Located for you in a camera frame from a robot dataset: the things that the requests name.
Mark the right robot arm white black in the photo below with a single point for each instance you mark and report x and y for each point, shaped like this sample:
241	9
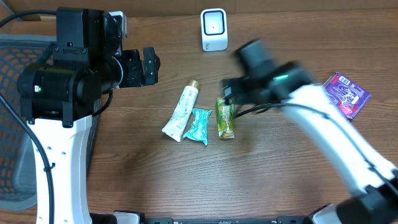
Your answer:
368	176

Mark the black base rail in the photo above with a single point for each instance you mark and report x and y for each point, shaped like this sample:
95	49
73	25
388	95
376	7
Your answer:
277	220

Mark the white tube gold cap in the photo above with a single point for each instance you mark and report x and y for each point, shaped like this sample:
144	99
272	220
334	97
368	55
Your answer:
179	119

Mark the white barcode scanner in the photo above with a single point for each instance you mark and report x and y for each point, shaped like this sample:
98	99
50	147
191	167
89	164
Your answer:
214	29

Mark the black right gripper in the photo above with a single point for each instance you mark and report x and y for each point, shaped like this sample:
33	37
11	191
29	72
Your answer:
237	86

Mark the purple pad package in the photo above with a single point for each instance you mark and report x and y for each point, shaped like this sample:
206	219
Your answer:
346	95

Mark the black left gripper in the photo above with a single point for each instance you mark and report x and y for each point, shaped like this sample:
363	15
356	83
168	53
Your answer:
137	77

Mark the black mesh basket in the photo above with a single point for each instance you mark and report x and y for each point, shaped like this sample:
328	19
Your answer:
18	182

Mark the teal snack wrapper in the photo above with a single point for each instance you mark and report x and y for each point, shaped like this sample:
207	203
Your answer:
198	130

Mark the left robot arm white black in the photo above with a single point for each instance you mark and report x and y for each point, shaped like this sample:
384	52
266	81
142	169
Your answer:
60	99

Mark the green juice pouch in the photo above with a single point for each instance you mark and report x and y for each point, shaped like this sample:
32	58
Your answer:
225	118

